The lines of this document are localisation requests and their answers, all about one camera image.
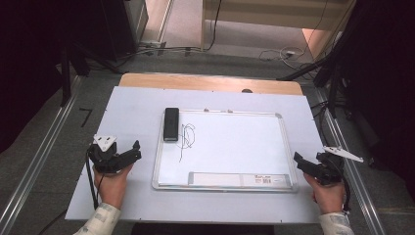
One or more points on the black whiteboard eraser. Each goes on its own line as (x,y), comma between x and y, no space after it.
(171,124)

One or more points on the person's right hand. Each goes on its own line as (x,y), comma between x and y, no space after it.
(328,197)

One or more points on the white whiteboard with metal frame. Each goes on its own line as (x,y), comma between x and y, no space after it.
(228,150)

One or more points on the person's left hand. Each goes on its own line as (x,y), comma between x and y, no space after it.
(112,187)

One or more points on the dark cabinet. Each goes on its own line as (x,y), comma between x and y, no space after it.
(120,29)

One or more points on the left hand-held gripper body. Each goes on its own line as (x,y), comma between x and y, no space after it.
(103,158)

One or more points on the white table cover board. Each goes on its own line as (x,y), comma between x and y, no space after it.
(137,111)

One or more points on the black metal stand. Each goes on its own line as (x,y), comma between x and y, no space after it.
(332,88)
(66,78)

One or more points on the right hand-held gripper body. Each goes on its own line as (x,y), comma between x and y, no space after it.
(330,168)

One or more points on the wooden table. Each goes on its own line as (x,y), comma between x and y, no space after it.
(202,83)

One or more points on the light wooden furniture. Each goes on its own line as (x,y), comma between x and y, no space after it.
(261,11)

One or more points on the metal floor rail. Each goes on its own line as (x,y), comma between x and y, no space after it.
(362,196)
(36,163)

